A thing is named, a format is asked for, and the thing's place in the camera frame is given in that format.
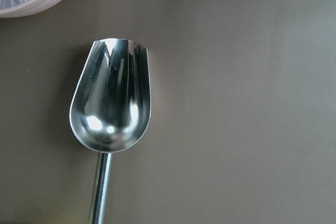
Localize steel ice scoop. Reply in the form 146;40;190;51
69;38;151;223

